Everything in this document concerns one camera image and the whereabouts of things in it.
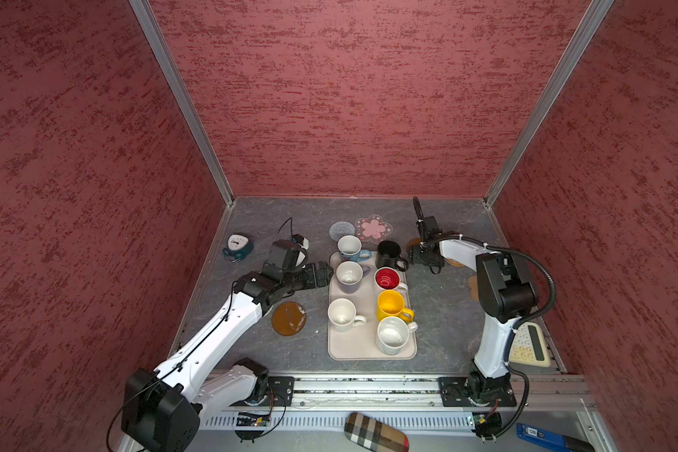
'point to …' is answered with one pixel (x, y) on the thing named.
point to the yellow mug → (391, 304)
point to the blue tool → (552, 440)
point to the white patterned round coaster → (300, 257)
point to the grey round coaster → (341, 229)
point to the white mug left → (342, 315)
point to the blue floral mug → (349, 250)
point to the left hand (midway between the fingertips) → (319, 279)
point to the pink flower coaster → (373, 229)
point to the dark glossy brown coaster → (288, 318)
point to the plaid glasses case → (375, 435)
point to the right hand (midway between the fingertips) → (421, 262)
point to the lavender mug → (349, 275)
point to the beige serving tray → (360, 343)
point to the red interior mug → (387, 278)
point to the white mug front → (393, 334)
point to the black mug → (388, 255)
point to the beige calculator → (528, 346)
